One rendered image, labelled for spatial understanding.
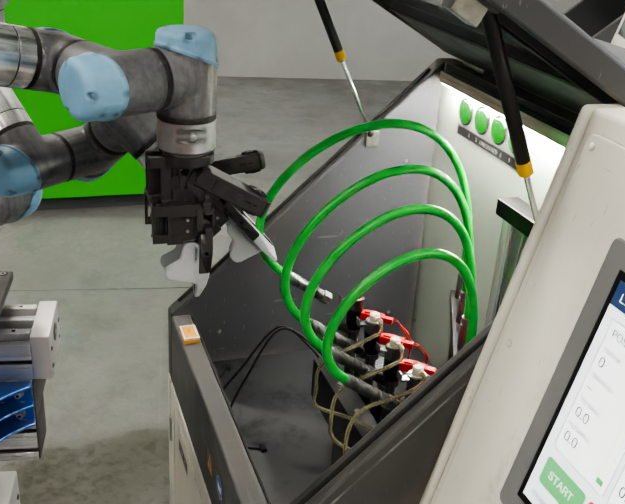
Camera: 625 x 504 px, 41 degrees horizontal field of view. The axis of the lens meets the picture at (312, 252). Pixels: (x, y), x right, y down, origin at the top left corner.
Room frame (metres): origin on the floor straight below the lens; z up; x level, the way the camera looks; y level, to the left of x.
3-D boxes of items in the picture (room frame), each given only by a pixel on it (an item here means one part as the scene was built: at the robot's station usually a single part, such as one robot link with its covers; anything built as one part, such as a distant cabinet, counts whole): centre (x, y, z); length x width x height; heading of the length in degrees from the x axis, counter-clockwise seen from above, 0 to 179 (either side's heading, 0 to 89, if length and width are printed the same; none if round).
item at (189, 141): (1.02, 0.17, 1.46); 0.08 x 0.08 x 0.05
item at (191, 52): (1.02, 0.17, 1.53); 0.09 x 0.08 x 0.11; 136
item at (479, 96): (1.33, -0.33, 1.43); 0.54 x 0.03 x 0.02; 20
